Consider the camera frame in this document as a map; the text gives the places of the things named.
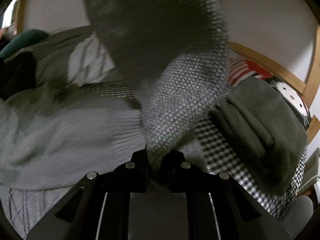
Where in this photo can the grey striped quilt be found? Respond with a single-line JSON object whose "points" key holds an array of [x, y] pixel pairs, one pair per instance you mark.
{"points": [[80, 117]]}

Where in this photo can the teal pillow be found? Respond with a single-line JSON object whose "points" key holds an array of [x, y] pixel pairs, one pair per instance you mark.
{"points": [[23, 40]]}

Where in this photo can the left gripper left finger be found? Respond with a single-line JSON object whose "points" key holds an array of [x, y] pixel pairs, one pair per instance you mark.
{"points": [[79, 213]]}

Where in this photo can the black white checkered bedsheet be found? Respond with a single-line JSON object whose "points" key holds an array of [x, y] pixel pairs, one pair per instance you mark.
{"points": [[208, 149]]}

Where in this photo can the wooden bed frame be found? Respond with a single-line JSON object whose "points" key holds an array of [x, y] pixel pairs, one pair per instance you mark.
{"points": [[284, 34]]}

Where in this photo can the Hello Kitty black pillow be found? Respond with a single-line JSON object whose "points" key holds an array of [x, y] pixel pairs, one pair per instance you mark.
{"points": [[241, 69]]}

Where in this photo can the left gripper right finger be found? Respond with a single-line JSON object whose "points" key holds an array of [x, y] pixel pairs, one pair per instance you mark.
{"points": [[217, 206]]}

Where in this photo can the black clothing pile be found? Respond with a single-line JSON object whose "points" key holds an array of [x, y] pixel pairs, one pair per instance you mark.
{"points": [[18, 74]]}

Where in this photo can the dark green folded garment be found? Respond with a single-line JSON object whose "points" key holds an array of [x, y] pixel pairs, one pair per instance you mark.
{"points": [[263, 131]]}

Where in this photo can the grey knit sweater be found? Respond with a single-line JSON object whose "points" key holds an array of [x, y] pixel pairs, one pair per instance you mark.
{"points": [[172, 54]]}

